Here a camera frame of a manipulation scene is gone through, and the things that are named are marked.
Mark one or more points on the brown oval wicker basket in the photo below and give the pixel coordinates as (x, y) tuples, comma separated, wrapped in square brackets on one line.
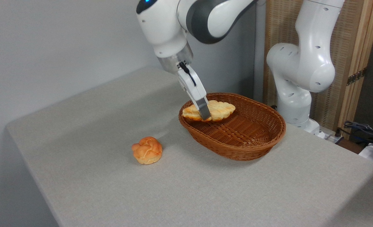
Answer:
[(252, 140)]

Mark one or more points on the wooden woven folding screen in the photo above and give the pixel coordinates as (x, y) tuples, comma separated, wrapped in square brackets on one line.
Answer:
[(350, 37)]

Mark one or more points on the grey tablecloth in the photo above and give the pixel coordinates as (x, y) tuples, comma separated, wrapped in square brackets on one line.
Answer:
[(205, 189)]

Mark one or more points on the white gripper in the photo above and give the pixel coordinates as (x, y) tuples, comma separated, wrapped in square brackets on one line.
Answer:
[(192, 85)]

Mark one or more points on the round orange bread bun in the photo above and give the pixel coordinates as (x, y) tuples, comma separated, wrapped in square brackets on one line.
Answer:
[(147, 150)]

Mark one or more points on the metal screen hinge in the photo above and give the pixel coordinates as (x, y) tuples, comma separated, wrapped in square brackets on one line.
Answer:
[(356, 76)]

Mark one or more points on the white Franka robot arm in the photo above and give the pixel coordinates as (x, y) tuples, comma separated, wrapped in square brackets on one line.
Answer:
[(303, 63)]

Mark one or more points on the pale braided bread loaf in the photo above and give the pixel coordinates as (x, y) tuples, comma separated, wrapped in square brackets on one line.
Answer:
[(221, 110)]

